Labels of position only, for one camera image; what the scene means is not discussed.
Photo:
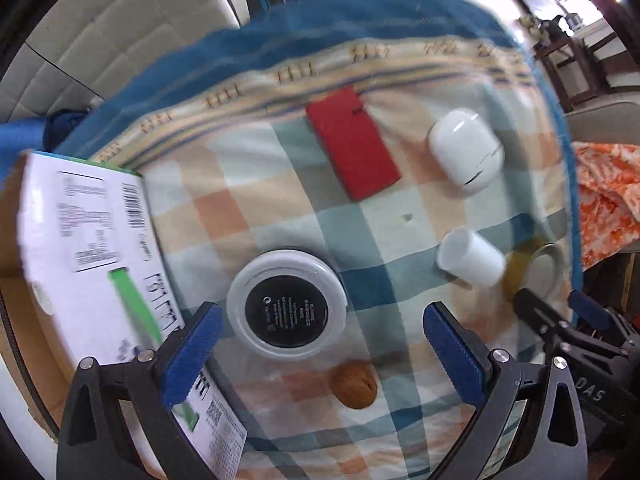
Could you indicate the small white cylinder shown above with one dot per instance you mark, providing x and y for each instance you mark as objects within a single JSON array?
[{"x": 470, "y": 257}]

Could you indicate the dark blue bag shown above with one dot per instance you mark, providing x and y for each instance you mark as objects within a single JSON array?
[{"x": 65, "y": 127}]

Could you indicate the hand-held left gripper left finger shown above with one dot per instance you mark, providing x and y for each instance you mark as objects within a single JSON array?
[{"x": 195, "y": 355}]

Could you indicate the brown walnut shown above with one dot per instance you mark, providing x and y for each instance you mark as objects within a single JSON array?
[{"x": 355, "y": 385}]

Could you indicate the white earbuds case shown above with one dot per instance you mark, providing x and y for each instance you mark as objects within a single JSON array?
[{"x": 465, "y": 150}]

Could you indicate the red box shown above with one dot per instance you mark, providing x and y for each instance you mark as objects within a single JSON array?
[{"x": 352, "y": 142}]

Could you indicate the blue foam mat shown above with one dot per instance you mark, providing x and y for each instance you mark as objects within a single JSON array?
[{"x": 22, "y": 135}]

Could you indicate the round jar with black label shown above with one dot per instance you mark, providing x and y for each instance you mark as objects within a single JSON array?
[{"x": 287, "y": 305}]

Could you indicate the checked tablecloth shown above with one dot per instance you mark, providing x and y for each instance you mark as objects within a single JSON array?
[{"x": 300, "y": 210}]

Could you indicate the dark wooden chair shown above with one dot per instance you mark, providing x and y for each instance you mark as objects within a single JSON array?
[{"x": 567, "y": 70}]

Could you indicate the cardboard box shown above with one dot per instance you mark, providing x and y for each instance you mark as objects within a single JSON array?
[{"x": 75, "y": 210}]

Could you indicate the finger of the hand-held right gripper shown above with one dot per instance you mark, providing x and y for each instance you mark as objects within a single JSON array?
[
  {"x": 587, "y": 307},
  {"x": 532, "y": 307}
]

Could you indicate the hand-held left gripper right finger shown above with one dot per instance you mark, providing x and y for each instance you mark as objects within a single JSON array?
[{"x": 452, "y": 345}]

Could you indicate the tape roll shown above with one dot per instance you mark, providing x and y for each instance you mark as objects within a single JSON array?
[{"x": 517, "y": 265}]

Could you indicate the orange patterned cloth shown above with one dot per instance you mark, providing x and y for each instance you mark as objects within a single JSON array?
[{"x": 607, "y": 195}]

